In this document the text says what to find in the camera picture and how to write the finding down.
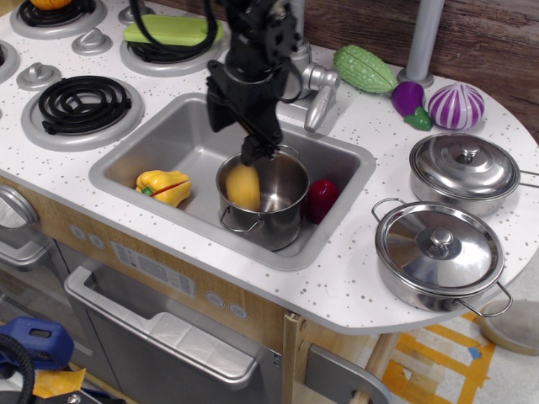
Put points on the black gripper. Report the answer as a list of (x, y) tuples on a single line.
[(245, 89)]

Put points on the yellow toy corn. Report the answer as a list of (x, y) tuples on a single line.
[(243, 187)]

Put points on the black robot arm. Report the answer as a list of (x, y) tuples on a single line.
[(264, 22)]

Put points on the steel pot in sink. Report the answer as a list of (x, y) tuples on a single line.
[(283, 185)]

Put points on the grey toy sink basin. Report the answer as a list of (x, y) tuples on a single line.
[(179, 137)]

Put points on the far lidded steel pot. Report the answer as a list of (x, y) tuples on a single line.
[(465, 172)]

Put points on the yellow toy bell pepper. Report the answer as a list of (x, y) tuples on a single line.
[(171, 188)]

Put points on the silver toy faucet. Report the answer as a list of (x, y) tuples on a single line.
[(307, 79)]

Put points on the dark red toy vegetable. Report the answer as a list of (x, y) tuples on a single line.
[(321, 197)]

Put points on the rear right stove burner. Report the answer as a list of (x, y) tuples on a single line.
[(148, 63)]

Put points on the green plastic cutting board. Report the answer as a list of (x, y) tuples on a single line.
[(171, 30)]

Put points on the green toy bitter gourd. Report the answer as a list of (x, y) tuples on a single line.
[(363, 70)]

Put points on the silver stove knob rear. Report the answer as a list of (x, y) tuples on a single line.
[(127, 16)]

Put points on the silver stove knob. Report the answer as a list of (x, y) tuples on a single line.
[(92, 43), (127, 16), (37, 77)]

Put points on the front black stove burner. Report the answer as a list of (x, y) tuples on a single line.
[(82, 113)]

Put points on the silver stove knob middle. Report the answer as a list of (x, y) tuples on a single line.
[(92, 43)]

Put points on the purple toy eggplant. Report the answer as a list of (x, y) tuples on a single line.
[(408, 100)]

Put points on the grey metal pole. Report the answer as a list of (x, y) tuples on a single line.
[(423, 42)]

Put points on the rear left stove burner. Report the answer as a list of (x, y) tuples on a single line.
[(76, 18)]

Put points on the silver stove knob front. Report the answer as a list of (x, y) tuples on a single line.
[(37, 77)]

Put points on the purple white toy onion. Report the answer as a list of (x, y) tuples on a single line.
[(456, 107)]

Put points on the orange toy fruit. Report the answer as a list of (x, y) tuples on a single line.
[(50, 5)]

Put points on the near lidded steel pan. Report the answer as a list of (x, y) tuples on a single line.
[(436, 257)]

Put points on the grey toy dishwasher door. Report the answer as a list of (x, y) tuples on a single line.
[(161, 351)]

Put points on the grey toy oven door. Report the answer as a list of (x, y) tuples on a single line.
[(31, 269)]

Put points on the blue clamp tool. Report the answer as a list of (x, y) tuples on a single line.
[(48, 343)]

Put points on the round grey floor base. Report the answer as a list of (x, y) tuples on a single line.
[(515, 330)]

